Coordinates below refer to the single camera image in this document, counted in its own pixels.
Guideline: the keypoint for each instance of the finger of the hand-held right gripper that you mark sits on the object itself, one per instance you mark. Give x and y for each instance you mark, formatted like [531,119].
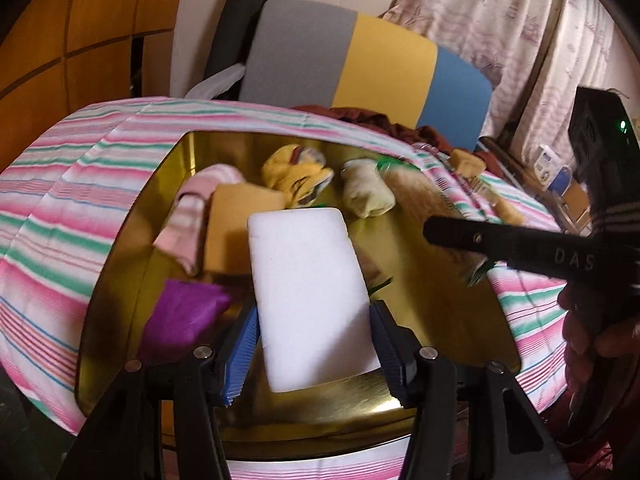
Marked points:
[480,237]

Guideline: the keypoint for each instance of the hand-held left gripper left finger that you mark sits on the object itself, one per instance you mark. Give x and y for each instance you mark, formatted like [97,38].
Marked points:
[240,355]

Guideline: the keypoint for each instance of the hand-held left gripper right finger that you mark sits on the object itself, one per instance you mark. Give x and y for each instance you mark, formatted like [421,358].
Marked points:
[390,355]

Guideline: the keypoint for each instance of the gold tin tray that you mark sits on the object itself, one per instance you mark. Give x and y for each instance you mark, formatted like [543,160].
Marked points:
[440,325]

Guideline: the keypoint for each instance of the purple cloth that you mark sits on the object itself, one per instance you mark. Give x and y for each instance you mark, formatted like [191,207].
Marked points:
[185,310]

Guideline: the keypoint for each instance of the white sponge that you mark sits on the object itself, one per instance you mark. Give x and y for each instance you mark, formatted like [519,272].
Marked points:
[310,300]

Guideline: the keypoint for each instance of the cream towel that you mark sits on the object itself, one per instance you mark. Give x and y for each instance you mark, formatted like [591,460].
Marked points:
[367,190]

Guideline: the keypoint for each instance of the orange sponge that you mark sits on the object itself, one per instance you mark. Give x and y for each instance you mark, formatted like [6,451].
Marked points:
[235,225]

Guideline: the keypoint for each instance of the pink striped sock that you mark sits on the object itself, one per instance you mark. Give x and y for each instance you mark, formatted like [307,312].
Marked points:
[192,210]

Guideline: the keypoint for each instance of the yellow cloth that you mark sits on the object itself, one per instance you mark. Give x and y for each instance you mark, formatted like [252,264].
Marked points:
[295,175]

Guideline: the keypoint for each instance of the person's right hand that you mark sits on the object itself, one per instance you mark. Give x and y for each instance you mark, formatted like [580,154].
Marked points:
[580,340]

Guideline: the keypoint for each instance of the blue plastic item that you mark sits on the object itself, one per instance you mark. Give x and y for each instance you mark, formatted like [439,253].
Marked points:
[561,180]

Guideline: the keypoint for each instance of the cardboard box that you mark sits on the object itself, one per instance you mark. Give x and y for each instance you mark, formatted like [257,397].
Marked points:
[575,207]

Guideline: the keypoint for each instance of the white blue carton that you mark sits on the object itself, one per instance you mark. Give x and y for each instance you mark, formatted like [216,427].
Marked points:
[547,160]

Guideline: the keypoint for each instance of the patterned cream curtain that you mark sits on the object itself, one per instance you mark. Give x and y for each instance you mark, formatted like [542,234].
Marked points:
[500,20]

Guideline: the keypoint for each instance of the brown jacket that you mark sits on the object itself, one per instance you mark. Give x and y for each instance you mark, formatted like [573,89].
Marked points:
[350,112]

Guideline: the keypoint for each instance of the pink green striped tablecloth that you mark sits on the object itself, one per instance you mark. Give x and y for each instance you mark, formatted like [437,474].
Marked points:
[75,185]

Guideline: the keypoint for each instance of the grey yellow blue cushion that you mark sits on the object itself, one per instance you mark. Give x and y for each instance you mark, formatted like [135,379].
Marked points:
[300,60]

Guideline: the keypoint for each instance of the white plastic wrap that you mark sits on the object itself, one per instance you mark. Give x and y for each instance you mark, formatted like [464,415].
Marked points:
[220,80]

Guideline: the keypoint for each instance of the black rolled mat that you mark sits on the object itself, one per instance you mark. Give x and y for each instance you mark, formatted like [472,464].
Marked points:
[235,25]

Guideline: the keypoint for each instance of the wooden wardrobe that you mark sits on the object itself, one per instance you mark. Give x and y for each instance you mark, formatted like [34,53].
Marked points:
[100,20]

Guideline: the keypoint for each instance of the dark wooden furniture frame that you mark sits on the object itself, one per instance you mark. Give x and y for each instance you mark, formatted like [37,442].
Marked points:
[505,155]

